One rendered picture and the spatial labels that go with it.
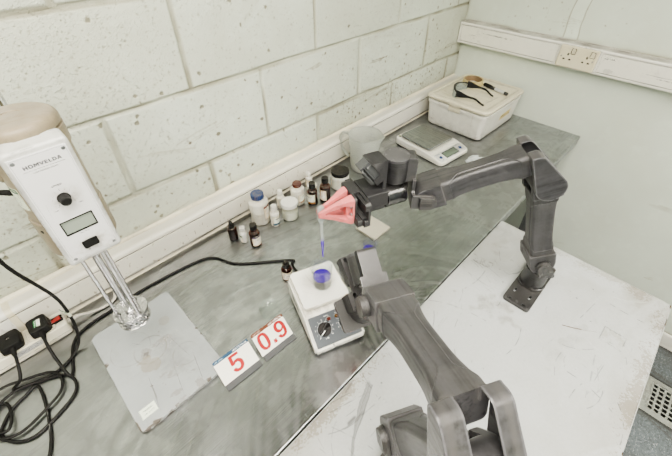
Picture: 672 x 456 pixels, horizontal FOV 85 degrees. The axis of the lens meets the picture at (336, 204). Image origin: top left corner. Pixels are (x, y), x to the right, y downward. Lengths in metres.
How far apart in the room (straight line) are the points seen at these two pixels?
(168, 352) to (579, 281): 1.11
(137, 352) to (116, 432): 0.17
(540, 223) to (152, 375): 0.96
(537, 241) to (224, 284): 0.83
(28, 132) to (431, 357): 0.58
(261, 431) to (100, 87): 0.82
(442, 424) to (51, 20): 0.93
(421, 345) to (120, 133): 0.84
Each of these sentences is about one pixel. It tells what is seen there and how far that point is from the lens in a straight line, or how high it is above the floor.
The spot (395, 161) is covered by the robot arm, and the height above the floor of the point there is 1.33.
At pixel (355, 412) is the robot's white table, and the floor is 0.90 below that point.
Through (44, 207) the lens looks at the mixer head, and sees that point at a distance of 0.64.
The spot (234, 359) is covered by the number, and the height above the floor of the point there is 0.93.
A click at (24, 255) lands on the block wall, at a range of 1.13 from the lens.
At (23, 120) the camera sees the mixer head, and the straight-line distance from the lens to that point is 0.64.
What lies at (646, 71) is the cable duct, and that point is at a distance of 1.87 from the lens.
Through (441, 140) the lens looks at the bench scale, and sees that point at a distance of 1.65.
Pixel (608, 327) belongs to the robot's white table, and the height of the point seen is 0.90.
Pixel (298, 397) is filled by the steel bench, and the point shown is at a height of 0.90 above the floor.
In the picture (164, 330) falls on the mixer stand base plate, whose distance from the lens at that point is 1.06.
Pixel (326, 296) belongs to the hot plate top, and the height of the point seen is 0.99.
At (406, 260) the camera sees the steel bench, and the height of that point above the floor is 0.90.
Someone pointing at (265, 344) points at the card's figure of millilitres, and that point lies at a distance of 0.96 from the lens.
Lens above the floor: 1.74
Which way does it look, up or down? 40 degrees down
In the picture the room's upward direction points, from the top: straight up
